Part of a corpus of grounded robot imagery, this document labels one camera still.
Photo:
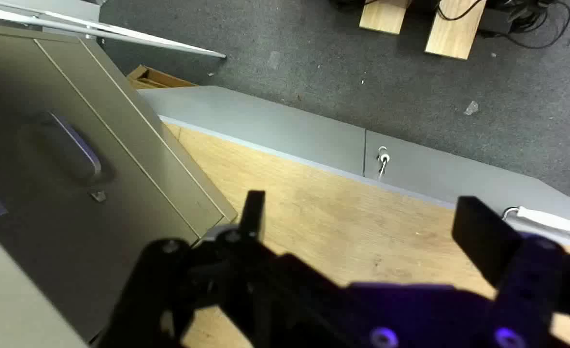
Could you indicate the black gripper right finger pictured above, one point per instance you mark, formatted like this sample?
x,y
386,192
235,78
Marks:
x,y
484,235

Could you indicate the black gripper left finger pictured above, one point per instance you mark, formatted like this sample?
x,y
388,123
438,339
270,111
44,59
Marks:
x,y
252,216

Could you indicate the grey cabinet with wooden top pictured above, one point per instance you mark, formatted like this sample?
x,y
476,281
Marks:
x,y
335,206

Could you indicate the beige metal drawer front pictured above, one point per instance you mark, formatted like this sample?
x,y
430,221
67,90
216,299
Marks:
x,y
136,194

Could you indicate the silver cabinet key lock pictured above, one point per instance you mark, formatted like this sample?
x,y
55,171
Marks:
x,y
382,160

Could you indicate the small paper scrap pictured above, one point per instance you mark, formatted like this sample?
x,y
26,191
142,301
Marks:
x,y
471,107

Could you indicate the light wooden plank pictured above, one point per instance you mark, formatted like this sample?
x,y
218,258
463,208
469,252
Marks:
x,y
457,32
386,15

